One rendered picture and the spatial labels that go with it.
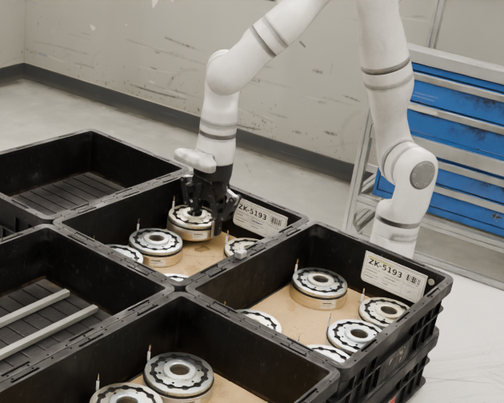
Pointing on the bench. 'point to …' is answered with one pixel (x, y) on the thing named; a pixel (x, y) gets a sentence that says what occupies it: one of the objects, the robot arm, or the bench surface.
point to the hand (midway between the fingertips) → (206, 224)
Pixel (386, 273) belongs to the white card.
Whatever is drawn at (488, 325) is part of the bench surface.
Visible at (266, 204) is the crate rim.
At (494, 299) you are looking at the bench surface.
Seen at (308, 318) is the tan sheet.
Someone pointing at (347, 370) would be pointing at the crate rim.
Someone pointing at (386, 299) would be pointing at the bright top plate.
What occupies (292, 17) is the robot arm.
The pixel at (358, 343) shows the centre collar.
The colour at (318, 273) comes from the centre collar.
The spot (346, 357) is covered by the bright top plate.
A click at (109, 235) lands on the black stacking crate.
